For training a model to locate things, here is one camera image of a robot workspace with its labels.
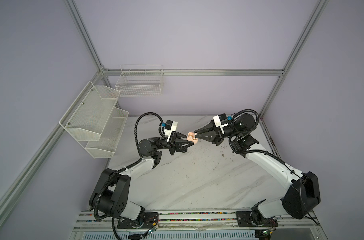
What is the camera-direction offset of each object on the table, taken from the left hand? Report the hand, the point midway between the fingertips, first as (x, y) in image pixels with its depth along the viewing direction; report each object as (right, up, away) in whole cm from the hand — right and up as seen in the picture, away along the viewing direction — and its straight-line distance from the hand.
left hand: (192, 143), depth 64 cm
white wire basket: (-32, +38, +32) cm, 59 cm away
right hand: (+1, +2, -5) cm, 5 cm away
